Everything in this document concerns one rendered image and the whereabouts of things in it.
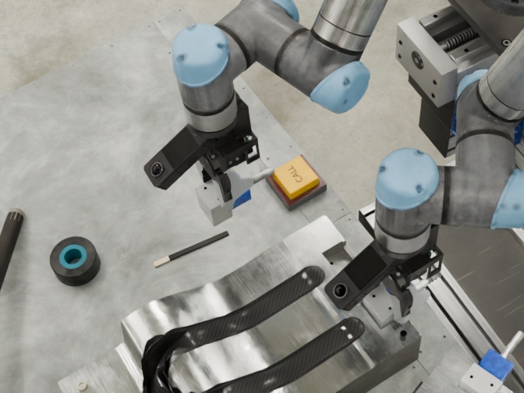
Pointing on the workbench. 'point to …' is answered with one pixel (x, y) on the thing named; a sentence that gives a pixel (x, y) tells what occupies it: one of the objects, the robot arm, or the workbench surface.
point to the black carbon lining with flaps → (232, 320)
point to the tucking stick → (190, 249)
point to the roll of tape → (75, 276)
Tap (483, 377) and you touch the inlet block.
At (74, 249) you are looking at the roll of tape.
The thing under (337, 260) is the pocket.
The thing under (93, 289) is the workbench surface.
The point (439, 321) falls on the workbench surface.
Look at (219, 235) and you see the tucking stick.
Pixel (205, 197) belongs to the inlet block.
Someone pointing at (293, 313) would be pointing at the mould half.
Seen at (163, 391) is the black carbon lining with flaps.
